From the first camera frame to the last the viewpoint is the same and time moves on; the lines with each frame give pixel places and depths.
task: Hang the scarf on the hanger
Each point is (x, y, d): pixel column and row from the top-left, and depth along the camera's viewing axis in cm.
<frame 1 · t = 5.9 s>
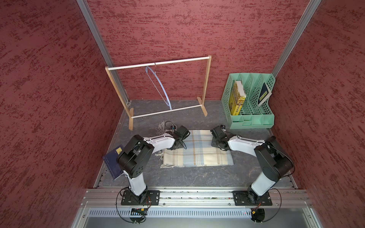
left hand: (174, 147, 94), fingers closed
right hand: (216, 144, 96), fingers closed
plaid beige blue scarf: (198, 151, 91), point 2 cm above the table
green plastic file organizer: (252, 116, 102), point 9 cm above the table
yellow book: (237, 98, 94), point 23 cm above the table
dark blue yellow book: (264, 94, 108), point 15 cm above the table

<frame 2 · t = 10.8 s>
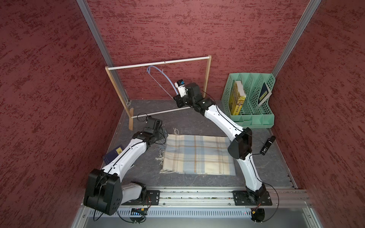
left hand: (158, 135, 86), fingers open
right hand: (175, 98, 86), fingers closed
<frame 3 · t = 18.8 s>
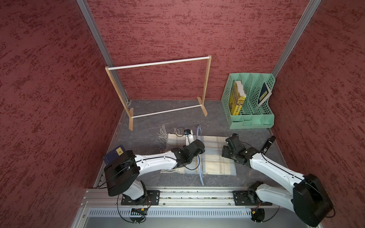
left hand: (198, 145, 83), fingers closed
right hand: (226, 153, 87), fingers open
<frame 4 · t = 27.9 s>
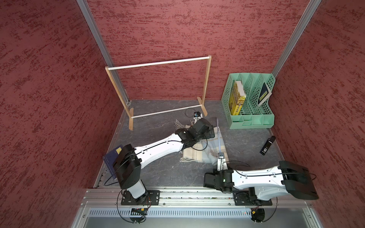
left hand: (205, 132, 80), fingers open
right hand: (220, 169, 82), fingers closed
plaid beige blue scarf: (205, 150, 91), point 3 cm above the table
the other named things where they were.

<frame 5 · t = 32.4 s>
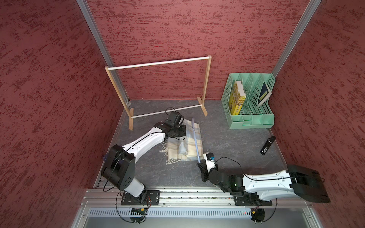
left hand: (183, 133, 86), fingers closed
right hand: (198, 167, 79), fingers closed
plaid beige blue scarf: (177, 149, 88), point 6 cm above the table
light blue clothes hanger: (196, 138, 84), point 14 cm above the table
the other named things where they were.

